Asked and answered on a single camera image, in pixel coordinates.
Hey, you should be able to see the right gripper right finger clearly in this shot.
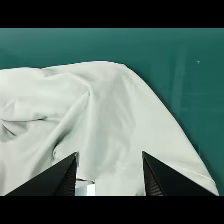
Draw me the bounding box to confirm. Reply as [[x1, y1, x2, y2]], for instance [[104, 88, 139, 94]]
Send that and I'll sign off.
[[141, 150, 218, 197]]

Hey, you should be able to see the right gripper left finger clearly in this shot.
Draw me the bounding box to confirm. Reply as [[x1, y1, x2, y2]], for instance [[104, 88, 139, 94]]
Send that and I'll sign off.
[[4, 151, 80, 197]]

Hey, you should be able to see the white shirt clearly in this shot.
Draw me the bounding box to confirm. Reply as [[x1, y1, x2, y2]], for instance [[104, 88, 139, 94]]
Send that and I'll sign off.
[[0, 60, 220, 197]]

